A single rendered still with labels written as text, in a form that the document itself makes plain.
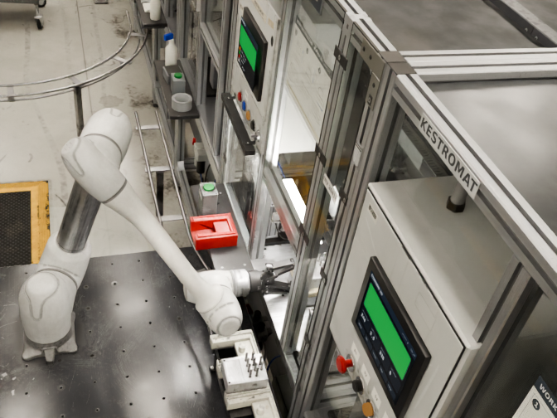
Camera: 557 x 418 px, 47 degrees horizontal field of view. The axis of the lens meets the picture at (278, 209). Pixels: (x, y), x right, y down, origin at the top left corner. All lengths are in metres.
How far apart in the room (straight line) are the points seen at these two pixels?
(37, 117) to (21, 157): 0.47
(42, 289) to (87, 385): 0.36
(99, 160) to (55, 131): 2.76
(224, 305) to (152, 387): 0.48
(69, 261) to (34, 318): 0.22
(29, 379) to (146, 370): 0.38
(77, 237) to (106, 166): 0.46
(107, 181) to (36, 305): 0.56
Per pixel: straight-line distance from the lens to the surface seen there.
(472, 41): 1.49
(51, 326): 2.28
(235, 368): 2.03
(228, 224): 2.42
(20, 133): 4.62
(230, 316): 1.92
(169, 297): 2.53
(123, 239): 3.74
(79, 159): 1.84
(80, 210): 2.17
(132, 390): 2.28
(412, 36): 1.44
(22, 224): 3.88
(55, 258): 2.33
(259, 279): 2.13
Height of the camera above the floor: 2.58
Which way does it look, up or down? 40 degrees down
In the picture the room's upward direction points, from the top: 9 degrees clockwise
